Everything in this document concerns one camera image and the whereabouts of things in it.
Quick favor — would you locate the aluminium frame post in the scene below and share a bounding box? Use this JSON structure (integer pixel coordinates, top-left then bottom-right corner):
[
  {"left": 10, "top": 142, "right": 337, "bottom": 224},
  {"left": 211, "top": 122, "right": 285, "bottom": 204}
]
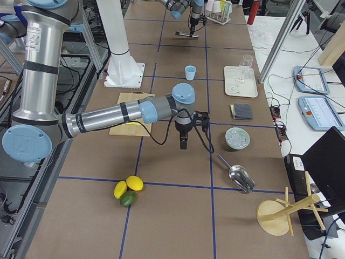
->
[{"left": 258, "top": 0, "right": 306, "bottom": 84}]

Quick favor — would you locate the green bowl of ice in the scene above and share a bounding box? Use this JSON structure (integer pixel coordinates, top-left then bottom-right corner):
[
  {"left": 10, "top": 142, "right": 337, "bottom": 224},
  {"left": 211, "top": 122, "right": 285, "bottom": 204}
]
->
[{"left": 225, "top": 127, "right": 250, "bottom": 150}]

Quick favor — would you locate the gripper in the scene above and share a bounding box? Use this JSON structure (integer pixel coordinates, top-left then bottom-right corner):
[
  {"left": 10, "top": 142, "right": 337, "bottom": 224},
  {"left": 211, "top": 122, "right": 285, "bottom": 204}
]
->
[
  {"left": 189, "top": 12, "right": 201, "bottom": 37},
  {"left": 175, "top": 110, "right": 193, "bottom": 149}
]

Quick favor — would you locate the steel muddler rod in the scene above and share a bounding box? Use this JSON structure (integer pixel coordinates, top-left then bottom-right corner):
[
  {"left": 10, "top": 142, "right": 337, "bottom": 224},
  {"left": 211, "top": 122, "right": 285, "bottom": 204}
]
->
[{"left": 175, "top": 31, "right": 199, "bottom": 38}]

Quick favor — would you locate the yellow plastic knife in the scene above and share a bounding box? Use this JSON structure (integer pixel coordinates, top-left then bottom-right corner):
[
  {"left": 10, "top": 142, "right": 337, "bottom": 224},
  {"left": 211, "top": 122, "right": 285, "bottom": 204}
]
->
[{"left": 124, "top": 121, "right": 141, "bottom": 126}]

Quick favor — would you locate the white wire cup rack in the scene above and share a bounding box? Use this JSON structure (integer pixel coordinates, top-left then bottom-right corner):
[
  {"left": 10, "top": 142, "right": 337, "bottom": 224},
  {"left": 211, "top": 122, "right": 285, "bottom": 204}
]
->
[{"left": 206, "top": 11, "right": 231, "bottom": 25}]

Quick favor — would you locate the clear wine glass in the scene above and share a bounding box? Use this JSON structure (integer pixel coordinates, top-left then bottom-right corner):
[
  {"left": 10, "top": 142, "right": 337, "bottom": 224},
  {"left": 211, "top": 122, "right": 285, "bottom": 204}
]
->
[{"left": 236, "top": 54, "right": 253, "bottom": 83}]

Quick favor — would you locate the metal ice scoop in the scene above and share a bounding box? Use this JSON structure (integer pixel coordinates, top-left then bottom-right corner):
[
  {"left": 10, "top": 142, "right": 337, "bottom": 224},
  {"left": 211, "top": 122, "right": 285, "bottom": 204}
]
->
[{"left": 217, "top": 154, "right": 255, "bottom": 193}]

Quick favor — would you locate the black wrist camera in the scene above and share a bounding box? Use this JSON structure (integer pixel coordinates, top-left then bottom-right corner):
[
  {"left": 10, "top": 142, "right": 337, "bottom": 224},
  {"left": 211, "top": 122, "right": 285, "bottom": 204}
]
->
[{"left": 193, "top": 111, "right": 210, "bottom": 133}]

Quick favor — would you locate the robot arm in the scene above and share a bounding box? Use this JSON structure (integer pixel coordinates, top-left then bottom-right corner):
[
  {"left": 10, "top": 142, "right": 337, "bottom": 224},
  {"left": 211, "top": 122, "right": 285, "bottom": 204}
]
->
[
  {"left": 2, "top": 1, "right": 195, "bottom": 163},
  {"left": 158, "top": 0, "right": 207, "bottom": 38}
]

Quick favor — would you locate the grey folded cloth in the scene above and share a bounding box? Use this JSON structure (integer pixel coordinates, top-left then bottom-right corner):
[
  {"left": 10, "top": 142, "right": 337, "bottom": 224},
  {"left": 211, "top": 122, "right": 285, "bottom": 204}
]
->
[{"left": 230, "top": 103, "right": 253, "bottom": 120}]

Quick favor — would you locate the green lime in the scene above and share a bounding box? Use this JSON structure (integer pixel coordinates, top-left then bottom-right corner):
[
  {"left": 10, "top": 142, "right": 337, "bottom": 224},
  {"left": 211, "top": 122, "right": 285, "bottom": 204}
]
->
[{"left": 120, "top": 190, "right": 136, "bottom": 207}]

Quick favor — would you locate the yellow lemon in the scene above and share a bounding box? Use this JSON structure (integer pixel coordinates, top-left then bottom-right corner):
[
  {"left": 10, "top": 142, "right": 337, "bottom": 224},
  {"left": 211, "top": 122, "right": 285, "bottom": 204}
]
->
[
  {"left": 113, "top": 181, "right": 127, "bottom": 199},
  {"left": 126, "top": 175, "right": 144, "bottom": 191}
]

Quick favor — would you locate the upper teach pendant tablet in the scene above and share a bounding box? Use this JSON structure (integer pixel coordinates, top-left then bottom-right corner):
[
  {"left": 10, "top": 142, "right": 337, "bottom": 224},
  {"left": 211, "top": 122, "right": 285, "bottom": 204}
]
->
[{"left": 293, "top": 66, "right": 330, "bottom": 94}]

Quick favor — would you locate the crumpled clear plastic bag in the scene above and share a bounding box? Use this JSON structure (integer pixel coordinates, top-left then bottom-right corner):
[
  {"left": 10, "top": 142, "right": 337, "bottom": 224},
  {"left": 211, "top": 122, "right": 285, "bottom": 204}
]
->
[{"left": 248, "top": 22, "right": 274, "bottom": 45}]

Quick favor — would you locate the wooden cutting board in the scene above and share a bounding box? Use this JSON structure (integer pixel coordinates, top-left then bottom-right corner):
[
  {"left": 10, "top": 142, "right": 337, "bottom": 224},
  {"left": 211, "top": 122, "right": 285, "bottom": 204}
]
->
[{"left": 109, "top": 92, "right": 155, "bottom": 137}]

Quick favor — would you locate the pale blue-grey plastic cup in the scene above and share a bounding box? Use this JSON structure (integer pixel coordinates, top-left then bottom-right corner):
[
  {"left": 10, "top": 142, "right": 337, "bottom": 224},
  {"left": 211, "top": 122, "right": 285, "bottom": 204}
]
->
[{"left": 224, "top": 1, "right": 232, "bottom": 15}]

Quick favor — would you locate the black laptop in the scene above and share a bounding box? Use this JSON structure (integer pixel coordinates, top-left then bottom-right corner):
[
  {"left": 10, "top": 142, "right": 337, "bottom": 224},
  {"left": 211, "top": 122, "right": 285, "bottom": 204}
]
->
[{"left": 285, "top": 125, "right": 345, "bottom": 216}]

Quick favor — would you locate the cream bear serving tray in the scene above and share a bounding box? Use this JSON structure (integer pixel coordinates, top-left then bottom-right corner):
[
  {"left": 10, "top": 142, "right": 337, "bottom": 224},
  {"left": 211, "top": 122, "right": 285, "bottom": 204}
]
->
[{"left": 224, "top": 66, "right": 258, "bottom": 98}]

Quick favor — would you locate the lower teach pendant tablet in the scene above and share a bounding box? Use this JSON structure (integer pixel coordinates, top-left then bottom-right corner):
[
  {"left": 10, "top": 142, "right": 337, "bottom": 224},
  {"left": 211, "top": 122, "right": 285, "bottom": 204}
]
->
[{"left": 298, "top": 97, "right": 344, "bottom": 131}]

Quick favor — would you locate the yellow plastic cup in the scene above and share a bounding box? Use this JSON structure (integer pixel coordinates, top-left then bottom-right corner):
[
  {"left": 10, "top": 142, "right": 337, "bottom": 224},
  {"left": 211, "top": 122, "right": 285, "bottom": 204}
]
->
[{"left": 220, "top": 0, "right": 226, "bottom": 11}]

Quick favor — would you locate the wooden mug tree stand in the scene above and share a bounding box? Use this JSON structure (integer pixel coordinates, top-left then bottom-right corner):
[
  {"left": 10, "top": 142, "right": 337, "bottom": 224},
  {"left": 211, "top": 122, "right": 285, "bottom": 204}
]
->
[{"left": 256, "top": 171, "right": 328, "bottom": 236}]

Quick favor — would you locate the white plastic cup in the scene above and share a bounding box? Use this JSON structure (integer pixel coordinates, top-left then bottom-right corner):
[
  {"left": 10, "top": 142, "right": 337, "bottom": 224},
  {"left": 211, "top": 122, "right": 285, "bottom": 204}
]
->
[{"left": 212, "top": 1, "right": 222, "bottom": 13}]

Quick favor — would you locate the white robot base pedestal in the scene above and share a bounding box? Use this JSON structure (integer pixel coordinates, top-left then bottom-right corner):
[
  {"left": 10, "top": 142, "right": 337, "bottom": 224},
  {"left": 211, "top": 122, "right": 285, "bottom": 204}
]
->
[{"left": 97, "top": 1, "right": 145, "bottom": 89}]

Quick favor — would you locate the blue plastic cup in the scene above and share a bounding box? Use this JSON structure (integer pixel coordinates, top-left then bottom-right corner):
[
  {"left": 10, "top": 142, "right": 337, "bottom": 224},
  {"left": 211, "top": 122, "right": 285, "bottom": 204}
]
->
[{"left": 185, "top": 65, "right": 196, "bottom": 81}]

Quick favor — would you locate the red bottle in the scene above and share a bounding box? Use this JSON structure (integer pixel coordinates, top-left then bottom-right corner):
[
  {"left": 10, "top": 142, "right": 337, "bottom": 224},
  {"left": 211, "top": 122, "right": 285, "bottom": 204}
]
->
[{"left": 247, "top": 0, "right": 260, "bottom": 25}]

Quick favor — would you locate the pink plastic cup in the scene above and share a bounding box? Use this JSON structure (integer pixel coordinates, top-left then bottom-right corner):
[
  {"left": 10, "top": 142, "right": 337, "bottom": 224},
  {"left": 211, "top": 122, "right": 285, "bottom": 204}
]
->
[{"left": 205, "top": 0, "right": 214, "bottom": 12}]

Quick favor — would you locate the teach pendant tablet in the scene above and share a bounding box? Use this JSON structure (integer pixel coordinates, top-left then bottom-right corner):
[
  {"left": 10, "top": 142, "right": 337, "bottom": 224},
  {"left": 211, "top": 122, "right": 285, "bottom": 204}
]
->
[
  {"left": 298, "top": 97, "right": 344, "bottom": 131},
  {"left": 293, "top": 66, "right": 330, "bottom": 94}
]

